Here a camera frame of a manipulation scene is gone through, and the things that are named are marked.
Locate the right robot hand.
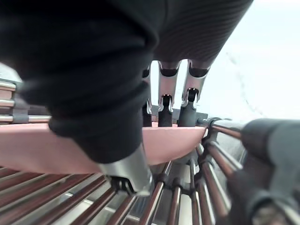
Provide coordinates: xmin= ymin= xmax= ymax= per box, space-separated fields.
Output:
xmin=0 ymin=0 xmax=255 ymax=196

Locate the pink cup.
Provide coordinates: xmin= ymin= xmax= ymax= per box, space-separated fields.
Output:
xmin=0 ymin=121 xmax=209 ymax=174

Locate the steel wire dish rack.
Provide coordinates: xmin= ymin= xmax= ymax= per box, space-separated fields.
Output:
xmin=0 ymin=77 xmax=300 ymax=225

